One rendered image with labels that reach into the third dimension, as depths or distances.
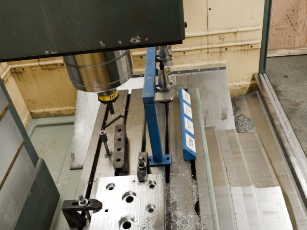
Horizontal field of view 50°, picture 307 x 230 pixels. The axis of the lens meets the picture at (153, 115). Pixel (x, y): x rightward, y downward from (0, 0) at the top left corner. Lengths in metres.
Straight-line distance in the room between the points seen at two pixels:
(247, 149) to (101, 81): 1.05
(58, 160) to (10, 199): 0.73
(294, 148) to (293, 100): 1.71
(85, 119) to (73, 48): 1.28
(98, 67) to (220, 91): 1.25
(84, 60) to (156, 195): 0.56
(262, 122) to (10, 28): 1.47
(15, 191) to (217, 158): 0.85
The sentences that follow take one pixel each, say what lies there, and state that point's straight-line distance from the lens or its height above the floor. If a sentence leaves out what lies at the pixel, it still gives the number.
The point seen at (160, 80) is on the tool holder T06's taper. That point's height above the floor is 1.25.
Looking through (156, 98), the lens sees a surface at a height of 1.22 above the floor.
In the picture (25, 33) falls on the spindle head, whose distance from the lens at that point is 0.67.
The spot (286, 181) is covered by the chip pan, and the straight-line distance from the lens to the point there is 1.59.
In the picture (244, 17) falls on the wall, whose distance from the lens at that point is 1.87.
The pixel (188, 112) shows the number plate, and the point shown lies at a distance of 1.50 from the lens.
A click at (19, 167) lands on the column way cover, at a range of 1.33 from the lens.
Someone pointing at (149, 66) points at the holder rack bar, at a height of 1.23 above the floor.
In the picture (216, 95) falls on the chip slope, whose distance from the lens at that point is 1.88.
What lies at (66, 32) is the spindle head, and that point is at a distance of 0.65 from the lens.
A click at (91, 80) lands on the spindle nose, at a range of 0.74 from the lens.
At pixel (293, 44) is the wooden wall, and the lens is 3.91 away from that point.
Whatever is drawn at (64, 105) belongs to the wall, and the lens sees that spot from 2.20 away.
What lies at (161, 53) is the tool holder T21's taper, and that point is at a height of 1.25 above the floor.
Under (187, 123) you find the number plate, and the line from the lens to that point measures 1.43.
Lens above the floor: 1.85
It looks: 37 degrees down
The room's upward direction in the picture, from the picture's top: 9 degrees counter-clockwise
